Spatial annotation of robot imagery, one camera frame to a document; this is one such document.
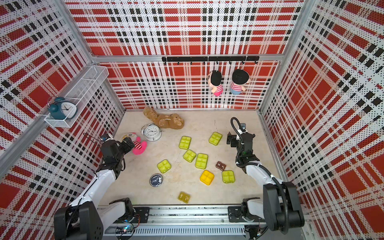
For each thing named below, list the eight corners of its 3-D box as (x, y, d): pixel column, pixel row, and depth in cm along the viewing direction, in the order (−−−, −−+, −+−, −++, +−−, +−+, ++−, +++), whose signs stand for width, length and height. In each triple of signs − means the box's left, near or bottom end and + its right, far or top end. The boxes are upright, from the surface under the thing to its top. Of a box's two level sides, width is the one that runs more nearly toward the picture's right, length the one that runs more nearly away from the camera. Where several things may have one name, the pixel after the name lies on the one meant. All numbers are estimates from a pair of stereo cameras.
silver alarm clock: (140, 141, 103) (138, 138, 100) (145, 126, 112) (143, 123, 108) (160, 141, 103) (159, 138, 100) (163, 126, 112) (162, 123, 108)
